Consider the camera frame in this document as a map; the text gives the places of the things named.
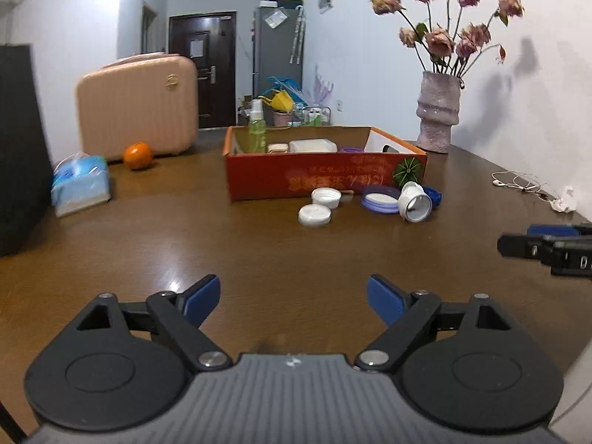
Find white tape roll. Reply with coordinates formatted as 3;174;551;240
397;181;434;223

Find blue gear-shaped lid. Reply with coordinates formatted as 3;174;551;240
423;185;443;209

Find translucent white plastic box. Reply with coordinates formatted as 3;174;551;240
288;138;338;154

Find green spray bottle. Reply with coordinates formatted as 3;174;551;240
248;98;267;154

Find purple gear-shaped lid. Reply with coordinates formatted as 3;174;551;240
338;147;364;154

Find beige square charger plug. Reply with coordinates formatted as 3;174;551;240
267;143;289;154

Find crumpled white tissue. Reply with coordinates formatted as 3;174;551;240
550;185;577;213

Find lavender round lid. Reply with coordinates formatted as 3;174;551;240
361;185;400;215

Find white round lid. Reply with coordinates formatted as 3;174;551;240
298;203;332;228
311;188;342;209

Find orange cardboard box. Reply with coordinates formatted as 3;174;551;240
223;126;427;201

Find orange fruit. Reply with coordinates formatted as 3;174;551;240
124;142;154;171

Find pink textured vase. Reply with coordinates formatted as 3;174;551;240
416;71;461;154

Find blue tissue pack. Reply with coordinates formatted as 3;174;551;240
51;152;111;218

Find pink small suitcase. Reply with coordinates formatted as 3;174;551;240
75;53;199;161

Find dried pink roses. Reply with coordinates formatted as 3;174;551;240
369;0;525;80

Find black paper bag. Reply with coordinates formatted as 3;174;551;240
0;45;53;257

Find yellow blue toy pile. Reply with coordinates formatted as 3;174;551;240
238;76;333;127

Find grey refrigerator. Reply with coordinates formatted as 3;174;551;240
252;0;306;96

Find dark brown entrance door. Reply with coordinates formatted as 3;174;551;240
169;11;237;130

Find white earphones cable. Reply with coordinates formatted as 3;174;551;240
491;170;559;201

